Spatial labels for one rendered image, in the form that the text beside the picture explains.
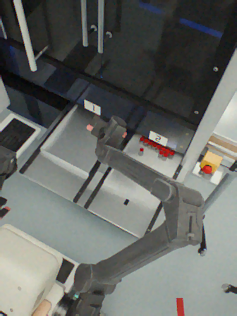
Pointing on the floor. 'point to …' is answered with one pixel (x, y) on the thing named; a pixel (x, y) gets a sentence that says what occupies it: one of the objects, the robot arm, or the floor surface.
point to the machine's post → (211, 115)
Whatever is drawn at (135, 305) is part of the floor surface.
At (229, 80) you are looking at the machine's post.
